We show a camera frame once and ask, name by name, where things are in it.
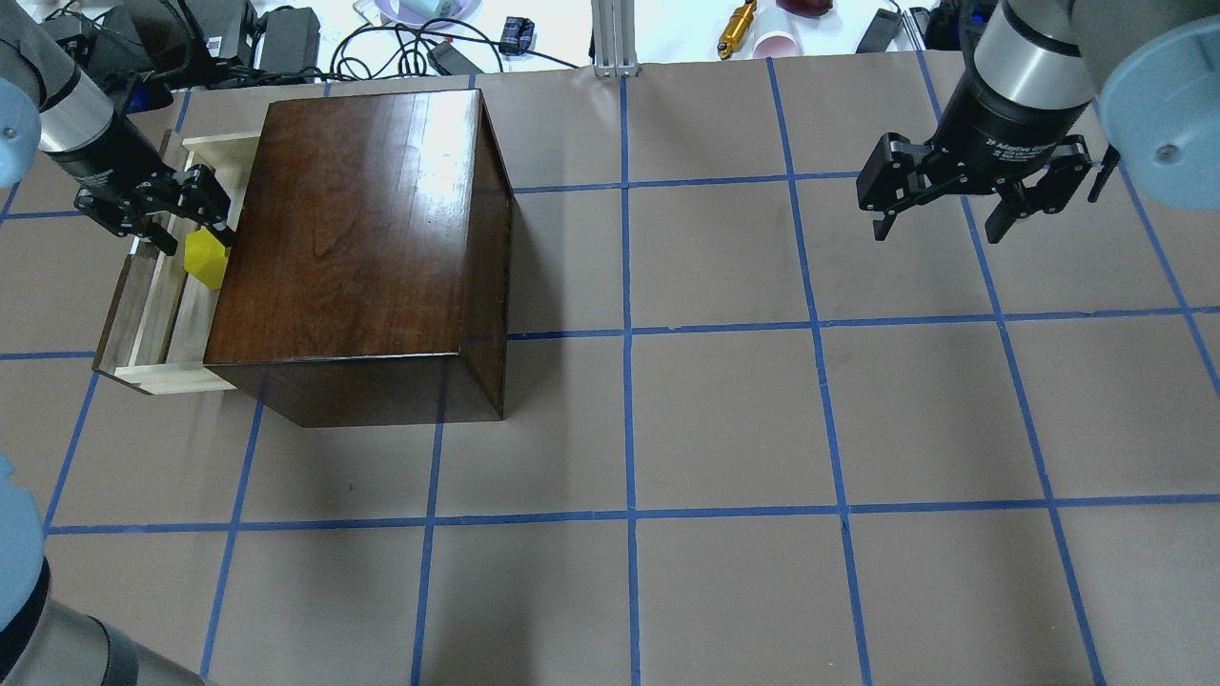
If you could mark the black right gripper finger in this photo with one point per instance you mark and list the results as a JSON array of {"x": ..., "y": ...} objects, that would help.
[
  {"x": 1015, "y": 204},
  {"x": 882, "y": 222}
]

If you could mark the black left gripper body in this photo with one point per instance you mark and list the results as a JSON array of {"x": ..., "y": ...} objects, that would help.
[{"x": 108, "y": 158}]

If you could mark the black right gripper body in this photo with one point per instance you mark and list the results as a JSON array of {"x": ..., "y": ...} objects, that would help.
[{"x": 1001, "y": 133}]

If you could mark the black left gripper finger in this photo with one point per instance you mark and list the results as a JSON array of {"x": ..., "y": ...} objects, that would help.
[
  {"x": 206, "y": 201},
  {"x": 156, "y": 234}
]

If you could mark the yellow block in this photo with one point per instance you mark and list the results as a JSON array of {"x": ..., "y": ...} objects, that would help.
[{"x": 206, "y": 259}]

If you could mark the light wood drawer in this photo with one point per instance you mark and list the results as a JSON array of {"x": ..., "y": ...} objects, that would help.
[{"x": 159, "y": 320}]

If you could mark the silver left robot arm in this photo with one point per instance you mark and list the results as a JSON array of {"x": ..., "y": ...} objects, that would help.
[{"x": 51, "y": 105}]

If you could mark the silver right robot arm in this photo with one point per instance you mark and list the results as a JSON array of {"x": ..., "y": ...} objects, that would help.
[{"x": 1150, "y": 69}]

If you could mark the dark wooden drawer cabinet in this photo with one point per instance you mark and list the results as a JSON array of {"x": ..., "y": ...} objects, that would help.
[{"x": 367, "y": 285}]

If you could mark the black power adapter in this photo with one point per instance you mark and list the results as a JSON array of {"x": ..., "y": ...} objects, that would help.
[{"x": 880, "y": 32}]

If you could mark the black power brick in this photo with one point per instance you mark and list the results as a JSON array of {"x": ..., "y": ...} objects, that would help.
[{"x": 288, "y": 40}]

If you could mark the pink mug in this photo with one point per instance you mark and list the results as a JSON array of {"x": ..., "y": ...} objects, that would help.
[{"x": 776, "y": 43}]

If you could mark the red mango fruit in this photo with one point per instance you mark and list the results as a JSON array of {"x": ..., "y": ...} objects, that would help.
[{"x": 809, "y": 9}]

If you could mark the gold metal tool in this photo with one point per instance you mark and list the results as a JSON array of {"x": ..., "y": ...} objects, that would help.
[{"x": 737, "y": 27}]

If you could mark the lavender plate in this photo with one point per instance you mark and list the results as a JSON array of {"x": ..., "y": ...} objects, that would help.
[{"x": 416, "y": 13}]

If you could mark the aluminium frame post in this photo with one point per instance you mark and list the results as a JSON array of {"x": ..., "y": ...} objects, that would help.
[{"x": 614, "y": 39}]

